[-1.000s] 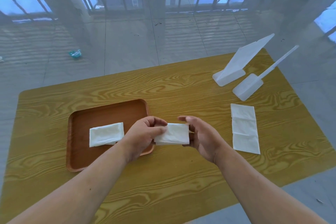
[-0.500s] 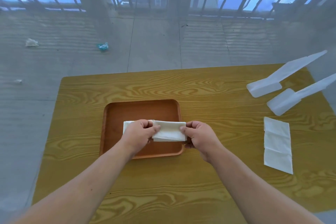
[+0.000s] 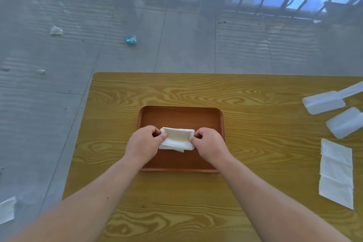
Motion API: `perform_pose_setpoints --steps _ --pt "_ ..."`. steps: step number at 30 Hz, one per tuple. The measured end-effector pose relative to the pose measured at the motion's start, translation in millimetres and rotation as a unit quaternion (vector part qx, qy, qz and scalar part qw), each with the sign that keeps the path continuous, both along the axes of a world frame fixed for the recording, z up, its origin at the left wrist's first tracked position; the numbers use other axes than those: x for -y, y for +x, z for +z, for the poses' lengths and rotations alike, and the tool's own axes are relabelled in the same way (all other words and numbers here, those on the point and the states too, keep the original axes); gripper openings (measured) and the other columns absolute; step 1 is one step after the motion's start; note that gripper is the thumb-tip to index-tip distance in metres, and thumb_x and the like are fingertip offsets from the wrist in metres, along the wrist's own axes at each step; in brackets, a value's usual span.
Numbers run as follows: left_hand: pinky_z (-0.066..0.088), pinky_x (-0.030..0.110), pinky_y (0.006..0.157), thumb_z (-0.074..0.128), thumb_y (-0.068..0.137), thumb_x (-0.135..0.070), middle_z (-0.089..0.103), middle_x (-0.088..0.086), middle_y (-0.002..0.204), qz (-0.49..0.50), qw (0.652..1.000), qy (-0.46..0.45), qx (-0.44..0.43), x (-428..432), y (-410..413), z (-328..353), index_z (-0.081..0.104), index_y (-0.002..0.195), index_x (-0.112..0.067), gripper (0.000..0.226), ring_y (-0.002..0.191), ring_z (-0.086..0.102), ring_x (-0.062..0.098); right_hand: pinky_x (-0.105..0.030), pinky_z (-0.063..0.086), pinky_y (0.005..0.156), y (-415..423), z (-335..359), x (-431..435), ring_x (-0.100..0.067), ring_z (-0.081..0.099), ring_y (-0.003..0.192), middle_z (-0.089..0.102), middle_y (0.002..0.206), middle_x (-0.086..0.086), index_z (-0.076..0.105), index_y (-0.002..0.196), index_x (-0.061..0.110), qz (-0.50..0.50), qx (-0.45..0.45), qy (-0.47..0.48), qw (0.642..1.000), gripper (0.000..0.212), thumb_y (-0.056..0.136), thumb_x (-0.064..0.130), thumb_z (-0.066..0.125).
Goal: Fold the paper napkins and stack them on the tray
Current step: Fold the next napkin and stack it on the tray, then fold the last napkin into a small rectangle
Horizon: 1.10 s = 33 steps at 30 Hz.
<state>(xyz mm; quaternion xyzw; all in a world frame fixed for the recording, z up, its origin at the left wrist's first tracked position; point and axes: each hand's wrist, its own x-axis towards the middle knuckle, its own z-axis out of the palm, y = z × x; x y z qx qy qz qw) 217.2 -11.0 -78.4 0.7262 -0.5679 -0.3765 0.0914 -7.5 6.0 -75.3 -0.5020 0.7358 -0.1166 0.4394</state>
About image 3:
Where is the white plastic upright stand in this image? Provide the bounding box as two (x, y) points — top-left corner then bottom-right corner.
(302, 81), (363, 115)
(325, 107), (363, 140)

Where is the person's right forearm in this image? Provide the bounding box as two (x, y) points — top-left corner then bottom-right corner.
(217, 155), (352, 242)

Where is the person's left hand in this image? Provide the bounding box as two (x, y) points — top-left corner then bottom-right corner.
(124, 125), (168, 166)

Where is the white paper piece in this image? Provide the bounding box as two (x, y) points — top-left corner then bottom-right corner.
(0, 196), (17, 225)

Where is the brown wooden tray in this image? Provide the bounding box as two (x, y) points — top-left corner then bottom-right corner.
(137, 105), (226, 173)

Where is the person's left forearm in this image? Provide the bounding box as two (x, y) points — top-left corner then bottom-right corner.
(8, 154), (145, 242)

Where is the person's right hand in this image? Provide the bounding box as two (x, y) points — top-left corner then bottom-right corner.
(188, 127), (234, 167)

